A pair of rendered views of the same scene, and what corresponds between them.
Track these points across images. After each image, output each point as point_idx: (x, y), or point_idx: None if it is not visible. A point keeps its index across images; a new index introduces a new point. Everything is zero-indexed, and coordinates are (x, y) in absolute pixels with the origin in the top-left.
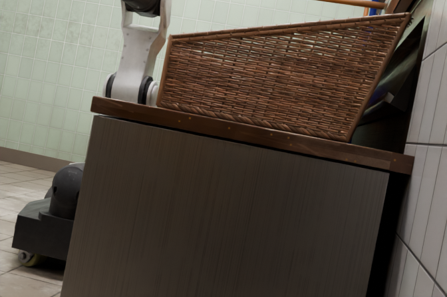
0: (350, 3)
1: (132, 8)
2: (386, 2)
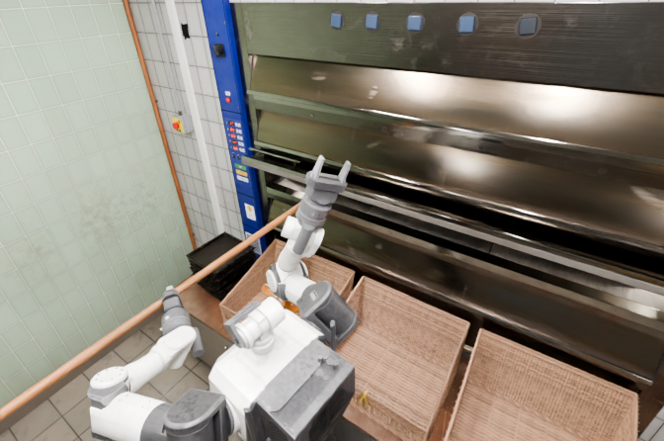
0: (294, 213)
1: None
2: (353, 220)
